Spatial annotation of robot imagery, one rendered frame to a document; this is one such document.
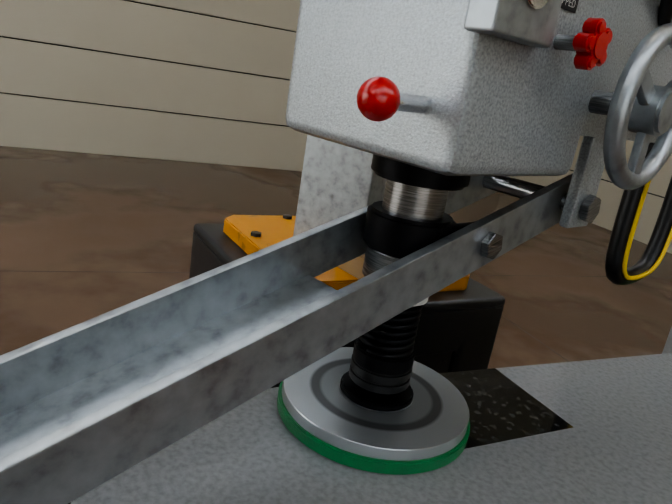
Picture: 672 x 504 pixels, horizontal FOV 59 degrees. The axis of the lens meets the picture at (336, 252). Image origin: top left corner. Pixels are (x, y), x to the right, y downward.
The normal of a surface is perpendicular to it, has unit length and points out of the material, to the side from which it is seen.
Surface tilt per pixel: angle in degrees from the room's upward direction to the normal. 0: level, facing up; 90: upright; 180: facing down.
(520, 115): 90
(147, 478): 0
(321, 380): 0
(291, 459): 0
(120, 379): 16
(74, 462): 90
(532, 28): 90
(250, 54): 90
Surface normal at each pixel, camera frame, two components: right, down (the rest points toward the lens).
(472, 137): 0.65, 0.32
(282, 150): 0.38, 0.33
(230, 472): 0.15, -0.94
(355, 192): -0.51, 0.18
